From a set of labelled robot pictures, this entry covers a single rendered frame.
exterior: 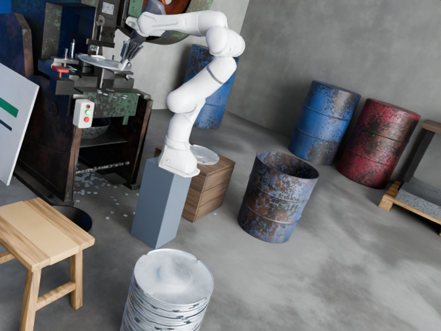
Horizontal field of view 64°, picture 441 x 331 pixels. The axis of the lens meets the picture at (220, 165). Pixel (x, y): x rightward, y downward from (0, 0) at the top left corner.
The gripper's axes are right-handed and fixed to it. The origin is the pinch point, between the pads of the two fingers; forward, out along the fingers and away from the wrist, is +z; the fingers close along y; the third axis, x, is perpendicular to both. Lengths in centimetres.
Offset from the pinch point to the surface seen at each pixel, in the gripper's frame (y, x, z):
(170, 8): 37, 22, -28
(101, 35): -3.6, 18.9, -3.0
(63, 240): -71, -77, 19
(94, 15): -9.4, 23.3, -10.9
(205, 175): 28, -68, 23
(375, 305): 54, -183, 6
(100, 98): -8.3, -5.2, 20.4
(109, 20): 2.6, 25.1, -9.3
